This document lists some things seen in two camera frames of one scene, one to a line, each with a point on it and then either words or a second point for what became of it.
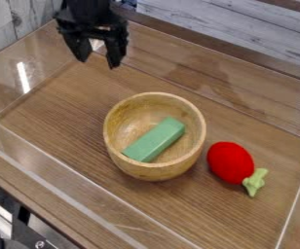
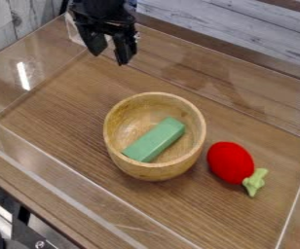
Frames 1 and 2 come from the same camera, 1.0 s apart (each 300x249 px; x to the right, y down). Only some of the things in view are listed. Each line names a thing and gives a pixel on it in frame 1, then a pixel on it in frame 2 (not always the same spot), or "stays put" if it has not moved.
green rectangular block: x=164 y=133 stays put
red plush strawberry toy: x=232 y=164 stays put
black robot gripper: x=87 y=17 → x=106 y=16
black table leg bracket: x=25 y=233 stays put
